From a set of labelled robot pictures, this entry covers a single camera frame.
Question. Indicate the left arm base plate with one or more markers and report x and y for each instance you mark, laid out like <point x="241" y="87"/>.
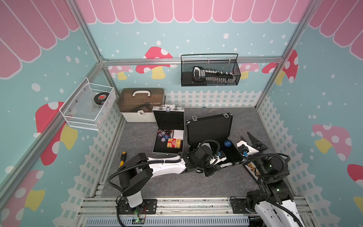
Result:
<point x="148" y="206"/>

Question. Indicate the white box lock latch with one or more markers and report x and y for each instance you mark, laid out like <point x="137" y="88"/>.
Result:
<point x="141" y="113"/>

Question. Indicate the black yellow battery charger board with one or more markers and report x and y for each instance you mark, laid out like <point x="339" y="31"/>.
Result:
<point x="252" y="171"/>

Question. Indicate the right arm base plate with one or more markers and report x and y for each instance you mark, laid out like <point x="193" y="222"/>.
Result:
<point x="238" y="206"/>

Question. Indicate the white playing card box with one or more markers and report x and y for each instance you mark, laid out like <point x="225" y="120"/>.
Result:
<point x="178" y="134"/>

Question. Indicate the blue round dealer chip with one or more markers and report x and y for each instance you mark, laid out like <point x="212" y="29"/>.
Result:
<point x="227" y="143"/>

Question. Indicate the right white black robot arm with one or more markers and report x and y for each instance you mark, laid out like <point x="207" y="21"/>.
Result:
<point x="273" y="201"/>

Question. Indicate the red playing card box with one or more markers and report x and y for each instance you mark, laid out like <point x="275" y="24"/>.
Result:
<point x="174" y="143"/>

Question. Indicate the yellow black screwdriver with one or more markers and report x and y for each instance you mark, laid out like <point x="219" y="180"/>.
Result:
<point x="122" y="159"/>

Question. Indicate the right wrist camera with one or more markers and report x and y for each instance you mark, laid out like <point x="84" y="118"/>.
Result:
<point x="243" y="148"/>

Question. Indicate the silver aluminium poker case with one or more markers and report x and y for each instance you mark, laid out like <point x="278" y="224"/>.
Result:
<point x="168" y="117"/>

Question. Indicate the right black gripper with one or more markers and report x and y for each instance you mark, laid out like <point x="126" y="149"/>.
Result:
<point x="261" y="146"/>

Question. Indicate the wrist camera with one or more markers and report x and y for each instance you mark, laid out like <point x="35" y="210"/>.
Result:
<point x="220" y="157"/>
<point x="243" y="148"/>

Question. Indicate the white box carry handle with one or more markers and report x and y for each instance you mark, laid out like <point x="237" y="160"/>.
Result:
<point x="137" y="92"/>

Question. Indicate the black red tape roll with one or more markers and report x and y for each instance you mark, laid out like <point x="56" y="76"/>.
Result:
<point x="100" y="98"/>

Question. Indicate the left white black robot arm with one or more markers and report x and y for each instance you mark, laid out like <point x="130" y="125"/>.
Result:
<point x="133" y="175"/>

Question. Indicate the poker chips stack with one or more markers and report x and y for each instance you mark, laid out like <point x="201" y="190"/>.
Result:
<point x="164" y="135"/>

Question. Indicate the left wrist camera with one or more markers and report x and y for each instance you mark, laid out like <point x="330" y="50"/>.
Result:
<point x="220" y="157"/>

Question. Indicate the socket wrench set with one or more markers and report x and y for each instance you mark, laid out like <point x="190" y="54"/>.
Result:
<point x="201" y="75"/>

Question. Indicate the black poker case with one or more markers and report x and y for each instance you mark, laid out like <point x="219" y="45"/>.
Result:
<point x="216" y="128"/>

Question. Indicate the white wire wall basket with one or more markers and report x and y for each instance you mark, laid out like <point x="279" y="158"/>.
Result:
<point x="80" y="110"/>

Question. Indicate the black wire wall basket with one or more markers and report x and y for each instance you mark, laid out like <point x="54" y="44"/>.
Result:
<point x="226" y="63"/>

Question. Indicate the white storage box brown lid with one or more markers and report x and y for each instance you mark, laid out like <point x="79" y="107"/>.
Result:
<point x="129" y="105"/>

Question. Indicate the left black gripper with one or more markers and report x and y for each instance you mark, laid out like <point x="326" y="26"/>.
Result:
<point x="211" y="170"/>

